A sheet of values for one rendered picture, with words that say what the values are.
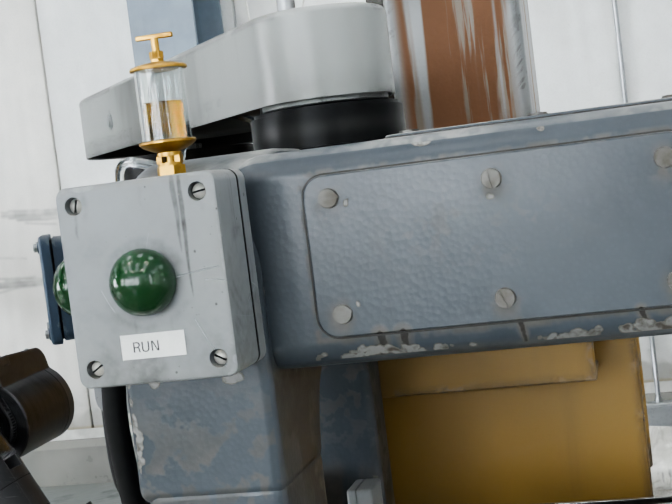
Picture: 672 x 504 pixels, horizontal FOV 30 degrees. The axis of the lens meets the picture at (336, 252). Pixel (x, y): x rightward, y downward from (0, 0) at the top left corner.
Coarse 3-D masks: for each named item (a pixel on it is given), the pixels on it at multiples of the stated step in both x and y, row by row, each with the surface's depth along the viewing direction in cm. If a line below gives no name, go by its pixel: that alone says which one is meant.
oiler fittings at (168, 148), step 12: (144, 36) 63; (156, 36) 63; (168, 36) 62; (156, 48) 63; (156, 60) 62; (132, 72) 62; (144, 144) 62; (156, 144) 62; (168, 144) 62; (180, 144) 62; (168, 156) 63; (180, 156) 63; (168, 168) 62; (180, 168) 63
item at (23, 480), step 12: (12, 456) 83; (0, 468) 81; (12, 468) 81; (24, 468) 82; (0, 480) 80; (12, 480) 81; (24, 480) 81; (0, 492) 80; (12, 492) 80; (24, 492) 81; (36, 492) 82
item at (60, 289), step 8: (64, 264) 57; (56, 272) 57; (64, 272) 57; (56, 280) 57; (64, 280) 57; (56, 288) 57; (64, 288) 57; (56, 296) 57; (64, 296) 57; (64, 304) 57
